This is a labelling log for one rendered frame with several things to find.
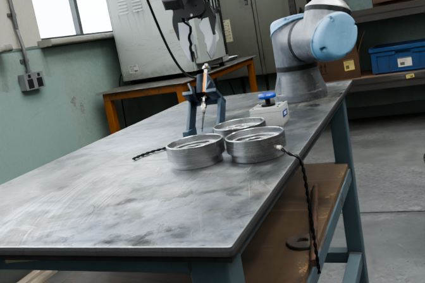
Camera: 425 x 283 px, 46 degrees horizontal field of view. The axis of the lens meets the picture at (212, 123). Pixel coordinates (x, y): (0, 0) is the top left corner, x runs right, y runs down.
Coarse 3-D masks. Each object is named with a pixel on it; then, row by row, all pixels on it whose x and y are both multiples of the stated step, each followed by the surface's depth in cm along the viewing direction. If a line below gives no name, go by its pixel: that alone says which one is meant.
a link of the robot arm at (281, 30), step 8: (288, 16) 135; (296, 16) 135; (272, 24) 139; (280, 24) 136; (288, 24) 135; (272, 32) 139; (280, 32) 136; (288, 32) 133; (272, 40) 141; (280, 40) 137; (288, 40) 133; (280, 48) 137; (288, 48) 134; (280, 56) 138; (288, 56) 137; (296, 56) 134; (280, 64) 139; (288, 64) 137; (296, 64) 137
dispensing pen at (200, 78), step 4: (204, 64) 117; (204, 68) 116; (208, 68) 116; (204, 72) 116; (200, 76) 114; (200, 80) 113; (196, 84) 113; (200, 84) 113; (196, 88) 113; (200, 88) 112; (196, 92) 112; (200, 92) 112; (200, 96) 114; (204, 96) 113; (204, 100) 113; (204, 104) 112; (204, 108) 112; (204, 112) 112
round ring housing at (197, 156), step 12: (168, 144) 92; (180, 144) 95; (192, 144) 94; (204, 144) 92; (216, 144) 88; (168, 156) 90; (180, 156) 87; (192, 156) 86; (204, 156) 87; (216, 156) 88; (180, 168) 88; (192, 168) 87
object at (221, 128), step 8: (232, 120) 105; (240, 120) 105; (248, 120) 105; (256, 120) 104; (264, 120) 99; (216, 128) 102; (224, 128) 104; (232, 128) 102; (240, 128) 95; (248, 128) 95; (224, 136) 97
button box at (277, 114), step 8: (264, 104) 113; (272, 104) 112; (280, 104) 112; (256, 112) 111; (264, 112) 110; (272, 112) 109; (280, 112) 109; (288, 112) 115; (272, 120) 110; (280, 120) 109; (288, 120) 114
